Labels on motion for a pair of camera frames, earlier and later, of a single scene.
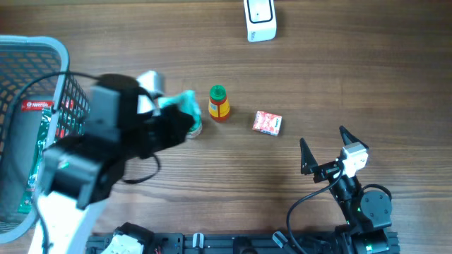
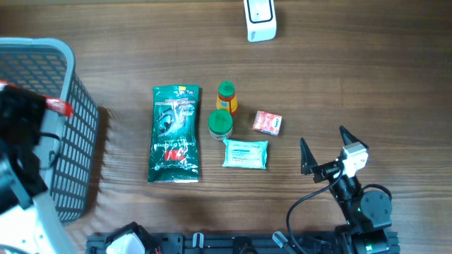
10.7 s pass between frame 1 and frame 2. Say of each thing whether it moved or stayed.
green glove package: moved
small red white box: stayed
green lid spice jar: moved
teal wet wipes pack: moved
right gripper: stayed
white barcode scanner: stayed
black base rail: stayed
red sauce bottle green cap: moved
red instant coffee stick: moved
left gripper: moved
